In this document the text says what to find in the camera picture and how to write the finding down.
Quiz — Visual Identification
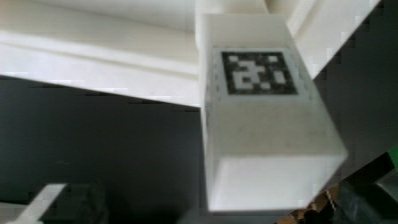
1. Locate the white table leg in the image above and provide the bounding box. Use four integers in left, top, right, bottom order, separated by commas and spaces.
198, 14, 349, 212

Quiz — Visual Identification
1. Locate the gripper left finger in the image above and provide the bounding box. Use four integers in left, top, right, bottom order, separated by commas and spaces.
0, 183, 110, 224

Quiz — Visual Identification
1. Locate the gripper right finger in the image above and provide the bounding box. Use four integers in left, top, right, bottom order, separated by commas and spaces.
308, 151, 398, 224

